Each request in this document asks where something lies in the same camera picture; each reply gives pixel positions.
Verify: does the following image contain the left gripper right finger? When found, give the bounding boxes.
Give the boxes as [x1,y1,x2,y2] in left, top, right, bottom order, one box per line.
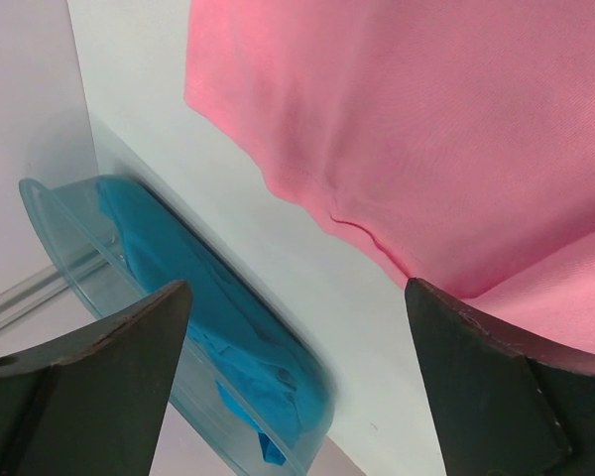
[405,279,595,476]

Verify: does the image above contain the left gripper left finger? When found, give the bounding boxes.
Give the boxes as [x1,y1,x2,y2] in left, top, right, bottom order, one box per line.
[0,281,192,475]

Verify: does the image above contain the pink t shirt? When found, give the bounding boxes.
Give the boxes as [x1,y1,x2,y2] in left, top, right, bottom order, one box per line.
[184,1,595,353]

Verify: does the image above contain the translucent blue plastic bin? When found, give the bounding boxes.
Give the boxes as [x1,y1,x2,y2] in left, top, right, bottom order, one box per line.
[19,176,334,475]

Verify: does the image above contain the crumpled blue t shirt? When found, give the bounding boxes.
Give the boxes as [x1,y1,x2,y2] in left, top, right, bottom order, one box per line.
[96,177,332,465]

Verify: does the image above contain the left aluminium corner post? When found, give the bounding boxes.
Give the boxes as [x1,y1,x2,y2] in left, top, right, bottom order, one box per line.
[0,266,68,332]

